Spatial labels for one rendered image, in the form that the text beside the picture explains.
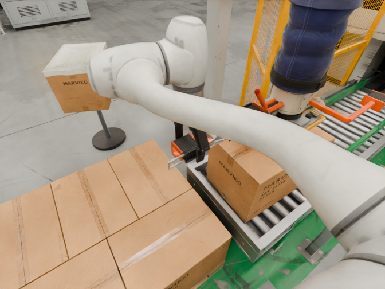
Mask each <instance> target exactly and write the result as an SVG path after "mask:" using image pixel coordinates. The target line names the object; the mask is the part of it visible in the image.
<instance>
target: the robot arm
mask: <svg viewBox="0 0 385 289"><path fill-rule="evenodd" d="M208 60H209V47H208V38H207V31H206V26H205V24H204V23H203V22H202V21H201V20H200V19H199V18H197V17H194V16H188V15H185V16H178V17H174V18H173V19H172V20H171V22H170V24H169V26H168V28H167V31H166V38H164V39H162V40H160V41H156V42H139V43H134V44H127V45H120V46H116V47H113V48H108V49H106V50H103V51H101V52H99V53H97V54H95V55H94V56H93V57H91V58H90V60H89V63H88V64H87V75H88V79H89V82H90V84H91V87H92V89H93V90H94V91H95V92H96V93H98V94H99V95H100V96H102V97H106V98H110V99H119V98H120V99H121V100H126V101H127V102H129V103H132V104H140V105H141V106H143V107H144V108H145V109H147V110H149V111H150V112H152V113H153V114H156V115H158V116H161V117H163V118H165V119H168V120H171V121H174V125H175V139H176V140H177V139H179V138H181V137H183V125H185V126H188V127H189V130H190V131H192V134H193V136H194V139H195V141H196V143H197V146H198V147H197V151H196V162H197V163H199V162H200V161H202V160H204V157H205V151H207V150H209V149H210V146H209V141H208V138H207V134H206V133H209V134H213V135H216V136H219V137H221V138H225V139H228V140H231V141H233V142H236V143H239V144H242V145H244V146H247V147H250V148H252V149H254V150H257V151H259V152H261V153H262V154H264V155H266V156H267V157H269V158H270V159H272V160H273V161H275V163H277V164H278V165H279V166H280V167H281V168H282V169H283V170H284V171H285V172H286V173H287V174H288V176H290V178H291V179H292V181H293V182H294V183H295V184H296V186H297V187H298V188H299V190H300V191H301V192H302V194H303V195H304V197H305V198H306V199H307V200H308V202H309V203H310V204H311V206H312V208H313V209H314V210H315V212H316V213H317V215H318V216H319V217H320V219H321V220H322V222H323V223H324V225H325V226H326V227H327V229H328V230H329V231H330V232H331V233H332V235H333V236H334V237H335V238H336V240H337V241H338V242H339V243H340V244H341V246H342V247H343V248H344V249H345V250H346V251H347V254H346V255H345V256H344V257H343V258H342V259H341V260H340V261H339V262H338V263H337V264H335V265H334V266H332V267H331V268H329V269H327V270H325V271H323V272H320V273H318V274H315V275H313V276H311V277H310V278H309V279H307V280H305V281H304V282H302V283H300V284H299V285H298V286H296V287H294V288H293V289H385V168H383V167H380V166H378V165H376V164H374V163H372V162H370V161H367V160H365V159H363V158H361V157H359V156H357V155H355V154H353V153H351V152H349V151H347V150H345V149H343V148H341V147H339V146H337V145H335V144H333V143H331V142H329V141H327V140H326V139H324V138H322V137H320V136H318V135H316V134H314V133H312V132H310V131H308V130H306V129H304V128H302V127H300V126H298V125H296V124H293V123H291V122H289V121H287V120H284V119H281V118H278V117H276V116H273V115H270V114H266V113H264V112H260V111H256V110H252V109H249V108H245V107H240V106H235V105H232V104H227V103H223V102H220V101H215V100H211V99H206V98H203V96H204V85H205V75H206V73H207V67H208ZM170 84H172V88H173V90H171V89H168V88H165V87H164V85H170Z"/></svg>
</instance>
